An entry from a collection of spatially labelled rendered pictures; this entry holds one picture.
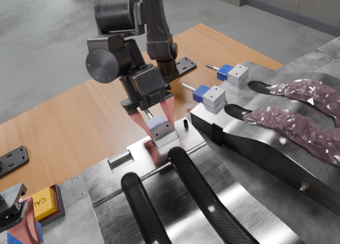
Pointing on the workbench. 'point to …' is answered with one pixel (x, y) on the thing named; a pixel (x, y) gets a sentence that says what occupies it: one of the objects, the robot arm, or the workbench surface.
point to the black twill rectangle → (217, 134)
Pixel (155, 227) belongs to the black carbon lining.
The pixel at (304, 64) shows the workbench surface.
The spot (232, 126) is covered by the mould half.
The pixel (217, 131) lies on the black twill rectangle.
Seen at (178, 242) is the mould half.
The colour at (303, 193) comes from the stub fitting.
